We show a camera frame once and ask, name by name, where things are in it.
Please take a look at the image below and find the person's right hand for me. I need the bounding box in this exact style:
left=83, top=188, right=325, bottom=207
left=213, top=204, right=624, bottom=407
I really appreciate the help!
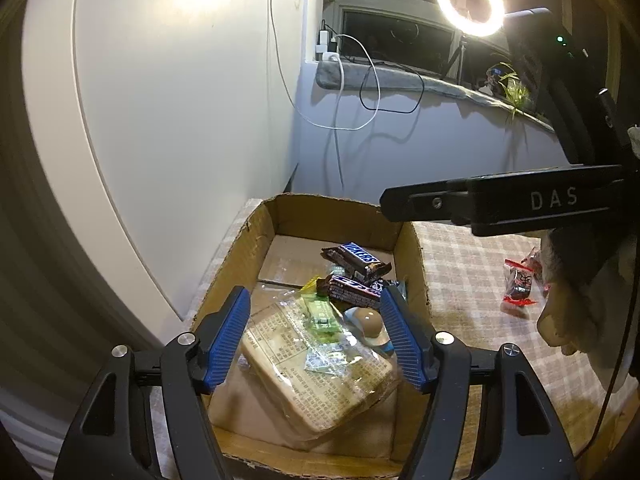
left=536, top=225, right=631, bottom=358

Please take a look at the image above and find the clear wrapped bread packet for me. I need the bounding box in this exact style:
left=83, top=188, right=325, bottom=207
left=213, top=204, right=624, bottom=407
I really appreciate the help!
left=239, top=292, right=403, bottom=448

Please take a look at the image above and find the red wrapped candy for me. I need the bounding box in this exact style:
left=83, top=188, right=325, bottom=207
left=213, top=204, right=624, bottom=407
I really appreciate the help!
left=502, top=258, right=538, bottom=309
left=520, top=247, right=546, bottom=283

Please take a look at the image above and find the ring light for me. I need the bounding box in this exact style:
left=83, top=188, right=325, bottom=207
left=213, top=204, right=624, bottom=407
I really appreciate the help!
left=435, top=0, right=506, bottom=38

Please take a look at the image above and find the long white cable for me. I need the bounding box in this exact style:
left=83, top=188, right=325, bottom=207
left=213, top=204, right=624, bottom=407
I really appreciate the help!
left=269, top=0, right=381, bottom=132

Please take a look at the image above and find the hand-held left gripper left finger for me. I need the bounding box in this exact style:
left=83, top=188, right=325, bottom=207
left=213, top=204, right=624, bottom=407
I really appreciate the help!
left=52, top=286, right=251, bottom=480

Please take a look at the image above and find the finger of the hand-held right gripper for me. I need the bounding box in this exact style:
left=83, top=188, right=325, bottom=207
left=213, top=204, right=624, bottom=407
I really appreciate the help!
left=379, top=175, right=476, bottom=225

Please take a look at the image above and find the egg snack packet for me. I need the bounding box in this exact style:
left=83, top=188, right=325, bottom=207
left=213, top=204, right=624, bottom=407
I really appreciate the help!
left=342, top=306, right=396, bottom=358

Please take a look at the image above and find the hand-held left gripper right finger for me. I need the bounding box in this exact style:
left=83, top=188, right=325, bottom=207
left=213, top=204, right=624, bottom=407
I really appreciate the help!
left=379, top=285, right=583, bottom=480

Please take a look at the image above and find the dark window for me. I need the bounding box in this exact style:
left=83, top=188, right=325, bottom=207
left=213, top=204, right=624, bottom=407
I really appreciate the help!
left=325, top=0, right=551, bottom=86

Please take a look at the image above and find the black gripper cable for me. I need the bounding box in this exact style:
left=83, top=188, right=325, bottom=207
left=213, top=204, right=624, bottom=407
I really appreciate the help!
left=577, top=260, right=633, bottom=461

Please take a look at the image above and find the cardboard box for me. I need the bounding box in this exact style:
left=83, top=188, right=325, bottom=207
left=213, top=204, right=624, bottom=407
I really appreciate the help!
left=187, top=192, right=433, bottom=478

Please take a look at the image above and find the brown chocolate bar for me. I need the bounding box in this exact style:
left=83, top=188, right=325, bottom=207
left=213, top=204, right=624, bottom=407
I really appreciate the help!
left=316, top=272, right=388, bottom=309
left=320, top=241, right=393, bottom=282

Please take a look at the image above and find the green potted plant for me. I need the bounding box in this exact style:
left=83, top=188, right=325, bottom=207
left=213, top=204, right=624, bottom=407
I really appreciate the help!
left=492, top=62, right=533, bottom=121

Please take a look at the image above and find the hanging white cable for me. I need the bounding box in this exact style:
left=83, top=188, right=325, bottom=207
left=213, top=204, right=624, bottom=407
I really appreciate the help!
left=327, top=55, right=346, bottom=186

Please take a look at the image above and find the black tripod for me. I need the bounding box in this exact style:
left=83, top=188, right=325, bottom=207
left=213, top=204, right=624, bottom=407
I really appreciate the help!
left=442, top=35, right=473, bottom=83

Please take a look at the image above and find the grey sill cloth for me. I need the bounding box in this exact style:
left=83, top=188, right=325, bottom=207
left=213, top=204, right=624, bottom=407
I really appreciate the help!
left=315, top=57, right=556, bottom=133

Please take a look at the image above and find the green candy packet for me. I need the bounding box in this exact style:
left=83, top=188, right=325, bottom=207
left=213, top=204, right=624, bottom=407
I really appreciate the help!
left=300, top=294, right=346, bottom=346

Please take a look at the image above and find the white power adapter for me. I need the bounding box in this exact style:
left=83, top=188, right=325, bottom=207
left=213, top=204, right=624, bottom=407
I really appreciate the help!
left=315, top=30, right=341, bottom=63

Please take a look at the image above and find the white cabinet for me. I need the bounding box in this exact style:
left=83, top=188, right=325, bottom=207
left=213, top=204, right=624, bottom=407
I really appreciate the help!
left=20, top=0, right=306, bottom=351

